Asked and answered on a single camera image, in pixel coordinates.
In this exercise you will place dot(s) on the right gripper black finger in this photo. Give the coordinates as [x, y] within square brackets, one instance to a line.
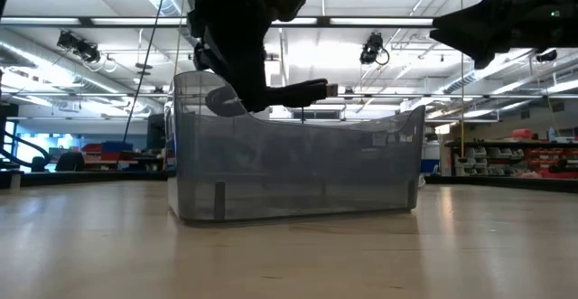
[458, 28]

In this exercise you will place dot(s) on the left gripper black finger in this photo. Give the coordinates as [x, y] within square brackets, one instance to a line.
[298, 94]

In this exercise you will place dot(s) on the grey translucent plastic bin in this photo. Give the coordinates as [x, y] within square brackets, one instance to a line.
[293, 168]

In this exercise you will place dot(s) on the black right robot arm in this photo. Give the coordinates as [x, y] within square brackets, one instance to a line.
[562, 1]

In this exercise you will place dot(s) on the black upright monitor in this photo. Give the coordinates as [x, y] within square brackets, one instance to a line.
[155, 132]

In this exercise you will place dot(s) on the shelf unit with storage bins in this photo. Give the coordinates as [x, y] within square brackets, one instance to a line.
[510, 159]

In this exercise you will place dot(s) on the red and blue boxes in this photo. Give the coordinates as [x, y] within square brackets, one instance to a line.
[108, 152]

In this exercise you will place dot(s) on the black office chair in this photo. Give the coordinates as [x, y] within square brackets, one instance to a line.
[70, 162]

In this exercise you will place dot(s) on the black curved tubing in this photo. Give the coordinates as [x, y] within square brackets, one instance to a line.
[27, 144]

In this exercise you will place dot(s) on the black ceiling camera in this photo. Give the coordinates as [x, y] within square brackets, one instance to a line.
[372, 46]
[547, 56]
[86, 51]

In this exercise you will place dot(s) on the black aluminium table frame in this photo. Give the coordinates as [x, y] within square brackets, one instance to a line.
[90, 178]

